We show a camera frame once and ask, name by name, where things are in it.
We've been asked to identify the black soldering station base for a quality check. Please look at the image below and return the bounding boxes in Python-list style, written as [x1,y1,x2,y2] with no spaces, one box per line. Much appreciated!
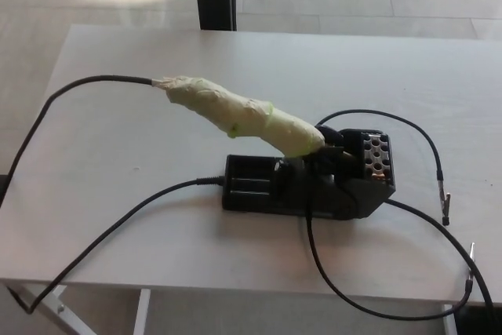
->
[221,124,398,220]

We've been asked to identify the white straight table leg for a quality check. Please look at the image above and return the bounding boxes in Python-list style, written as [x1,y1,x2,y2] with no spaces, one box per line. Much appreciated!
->
[134,288,152,335]
[440,303,460,335]

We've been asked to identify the white slanted table brace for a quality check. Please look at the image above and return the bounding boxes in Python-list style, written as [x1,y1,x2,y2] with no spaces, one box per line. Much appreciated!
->
[6,282,96,335]

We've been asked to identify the black base plug cable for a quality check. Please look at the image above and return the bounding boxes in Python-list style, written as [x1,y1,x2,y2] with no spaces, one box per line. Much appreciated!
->
[5,174,227,315]

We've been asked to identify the black soldering iron cable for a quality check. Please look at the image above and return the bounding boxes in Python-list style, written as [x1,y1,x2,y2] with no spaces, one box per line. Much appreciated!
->
[0,74,155,211]

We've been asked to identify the black cable without clip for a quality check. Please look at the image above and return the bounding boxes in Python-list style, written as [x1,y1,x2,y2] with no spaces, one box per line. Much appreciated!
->
[385,198,497,335]

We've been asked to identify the black cable with alligator clip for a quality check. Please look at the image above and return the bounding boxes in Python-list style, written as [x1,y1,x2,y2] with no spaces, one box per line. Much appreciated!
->
[304,193,480,319]
[315,110,453,228]

